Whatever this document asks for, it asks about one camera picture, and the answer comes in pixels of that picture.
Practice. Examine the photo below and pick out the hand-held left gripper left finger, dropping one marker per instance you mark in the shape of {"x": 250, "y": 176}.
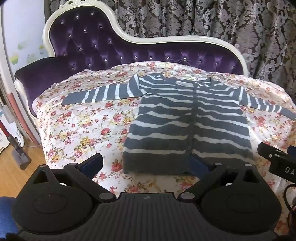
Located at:
{"x": 93, "y": 163}

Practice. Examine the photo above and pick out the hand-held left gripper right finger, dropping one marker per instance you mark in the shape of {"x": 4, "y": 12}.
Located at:
{"x": 200, "y": 165}

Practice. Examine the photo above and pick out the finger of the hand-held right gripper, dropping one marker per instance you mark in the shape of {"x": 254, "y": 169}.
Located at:
{"x": 269, "y": 150}

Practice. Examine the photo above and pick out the grey white striped cardigan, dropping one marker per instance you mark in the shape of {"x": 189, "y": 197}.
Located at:
{"x": 185, "y": 120}

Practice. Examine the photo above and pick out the floral blanket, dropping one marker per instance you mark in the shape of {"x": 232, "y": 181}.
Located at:
{"x": 92, "y": 129}

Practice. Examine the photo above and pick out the blue cloth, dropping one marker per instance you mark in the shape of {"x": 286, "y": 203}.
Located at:
{"x": 7, "y": 213}

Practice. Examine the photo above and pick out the purple tufted sofa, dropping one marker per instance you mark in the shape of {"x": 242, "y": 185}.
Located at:
{"x": 97, "y": 46}

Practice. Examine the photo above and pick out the brown damask curtain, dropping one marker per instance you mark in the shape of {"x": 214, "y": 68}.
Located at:
{"x": 231, "y": 20}

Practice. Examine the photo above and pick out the white cabinet with stickers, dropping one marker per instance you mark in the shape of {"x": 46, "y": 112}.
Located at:
{"x": 20, "y": 46}

